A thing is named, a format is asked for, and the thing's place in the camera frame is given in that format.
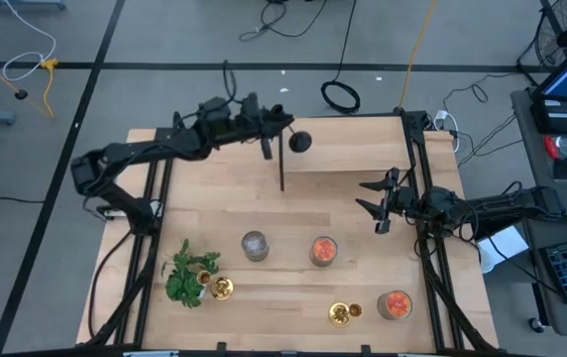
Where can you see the white power strip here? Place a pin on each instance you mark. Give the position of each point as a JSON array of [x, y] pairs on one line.
[[444, 121]]

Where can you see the black desktop box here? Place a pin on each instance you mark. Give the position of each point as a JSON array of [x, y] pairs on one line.
[[558, 116]]

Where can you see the grey candle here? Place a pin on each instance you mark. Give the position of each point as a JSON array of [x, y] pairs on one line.
[[255, 244]]

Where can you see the black floor fan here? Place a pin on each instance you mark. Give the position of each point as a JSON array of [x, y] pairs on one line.
[[561, 35]]

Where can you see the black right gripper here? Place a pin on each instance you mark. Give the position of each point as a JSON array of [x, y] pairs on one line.
[[402, 199]]

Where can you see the black aluminium table frame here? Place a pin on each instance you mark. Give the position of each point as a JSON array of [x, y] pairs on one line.
[[415, 126]]

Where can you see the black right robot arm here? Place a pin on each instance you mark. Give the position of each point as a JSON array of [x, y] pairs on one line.
[[501, 204]]

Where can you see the gold candlestick holder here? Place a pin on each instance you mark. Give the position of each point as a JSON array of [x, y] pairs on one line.
[[222, 289], [339, 314]]

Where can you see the green artificial potted plant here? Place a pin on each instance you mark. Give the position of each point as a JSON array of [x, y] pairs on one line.
[[184, 285]]

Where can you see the orange candle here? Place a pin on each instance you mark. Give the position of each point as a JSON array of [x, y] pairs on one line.
[[323, 250], [395, 304]]

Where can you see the white box under table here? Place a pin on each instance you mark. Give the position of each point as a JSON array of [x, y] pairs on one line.
[[504, 245]]

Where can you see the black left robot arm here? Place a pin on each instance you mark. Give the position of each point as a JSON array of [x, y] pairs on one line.
[[130, 151]]

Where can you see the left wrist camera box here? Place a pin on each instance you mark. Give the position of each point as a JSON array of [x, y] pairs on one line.
[[214, 119]]

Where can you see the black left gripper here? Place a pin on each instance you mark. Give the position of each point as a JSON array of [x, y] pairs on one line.
[[256, 121]]

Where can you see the black shelf leg post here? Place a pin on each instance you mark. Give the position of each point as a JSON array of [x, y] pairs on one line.
[[281, 168]]

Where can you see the grey side desk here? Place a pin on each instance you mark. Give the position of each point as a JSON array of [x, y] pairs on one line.
[[531, 149]]

